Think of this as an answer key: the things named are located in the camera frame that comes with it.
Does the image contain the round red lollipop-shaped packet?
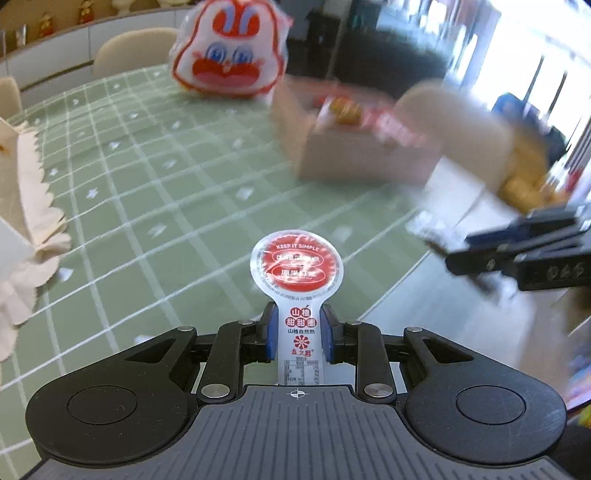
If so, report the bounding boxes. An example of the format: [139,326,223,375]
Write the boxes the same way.
[249,229,345,387]

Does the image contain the red orange snack packet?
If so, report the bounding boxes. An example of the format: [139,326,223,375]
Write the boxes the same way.
[369,108,428,149]

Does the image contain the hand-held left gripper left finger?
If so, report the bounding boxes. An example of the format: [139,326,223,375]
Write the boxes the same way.
[124,302,280,405]

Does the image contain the white low cabinet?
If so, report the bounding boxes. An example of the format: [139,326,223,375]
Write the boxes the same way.
[0,7,186,110]

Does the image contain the black floor appliance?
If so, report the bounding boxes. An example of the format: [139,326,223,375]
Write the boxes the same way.
[305,9,343,79]

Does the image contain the cream scalloped frill cloth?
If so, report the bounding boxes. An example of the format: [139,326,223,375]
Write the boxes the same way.
[0,117,73,361]

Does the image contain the white printed gift box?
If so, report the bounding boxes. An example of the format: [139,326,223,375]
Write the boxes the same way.
[0,217,36,288]

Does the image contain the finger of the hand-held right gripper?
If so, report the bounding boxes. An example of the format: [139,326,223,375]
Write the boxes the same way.
[464,205,591,248]
[445,235,591,292]

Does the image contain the red white rabbit-shaped bag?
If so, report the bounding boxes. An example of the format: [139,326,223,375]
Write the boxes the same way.
[168,0,294,100]

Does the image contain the blue cloth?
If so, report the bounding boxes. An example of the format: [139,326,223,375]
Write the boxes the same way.
[492,92,570,153]

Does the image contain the green checked tablecloth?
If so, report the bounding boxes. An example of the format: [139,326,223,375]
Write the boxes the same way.
[0,62,445,480]

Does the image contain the black cabinet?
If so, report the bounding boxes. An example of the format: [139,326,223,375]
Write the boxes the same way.
[332,28,454,100]

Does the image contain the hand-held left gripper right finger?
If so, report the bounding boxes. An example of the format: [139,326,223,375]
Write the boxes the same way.
[321,305,467,405]

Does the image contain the large red yellow snack packet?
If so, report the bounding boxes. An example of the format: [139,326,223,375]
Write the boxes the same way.
[317,95,366,128]

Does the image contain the pink cardboard box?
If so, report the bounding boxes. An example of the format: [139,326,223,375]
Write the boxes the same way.
[272,76,445,186]

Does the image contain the yellow cushion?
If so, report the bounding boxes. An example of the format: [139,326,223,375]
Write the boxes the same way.
[499,134,570,209]

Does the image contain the beige dining chair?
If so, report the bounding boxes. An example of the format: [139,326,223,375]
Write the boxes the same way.
[92,28,179,79]
[0,76,24,121]
[397,78,514,195]

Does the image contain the wooden display shelf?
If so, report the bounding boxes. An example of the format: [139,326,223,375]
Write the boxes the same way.
[0,0,185,51]

